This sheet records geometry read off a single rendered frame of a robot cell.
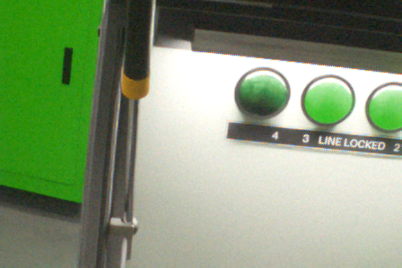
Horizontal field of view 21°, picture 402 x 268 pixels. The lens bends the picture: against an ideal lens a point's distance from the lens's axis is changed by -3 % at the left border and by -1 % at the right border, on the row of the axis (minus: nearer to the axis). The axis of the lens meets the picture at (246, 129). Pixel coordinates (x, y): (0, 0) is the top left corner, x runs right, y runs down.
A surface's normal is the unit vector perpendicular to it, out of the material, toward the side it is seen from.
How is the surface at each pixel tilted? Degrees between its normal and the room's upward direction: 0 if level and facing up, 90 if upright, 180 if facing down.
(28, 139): 90
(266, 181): 90
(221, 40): 90
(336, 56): 90
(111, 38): 43
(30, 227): 0
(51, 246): 0
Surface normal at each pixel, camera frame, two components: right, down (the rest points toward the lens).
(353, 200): 0.08, 0.40
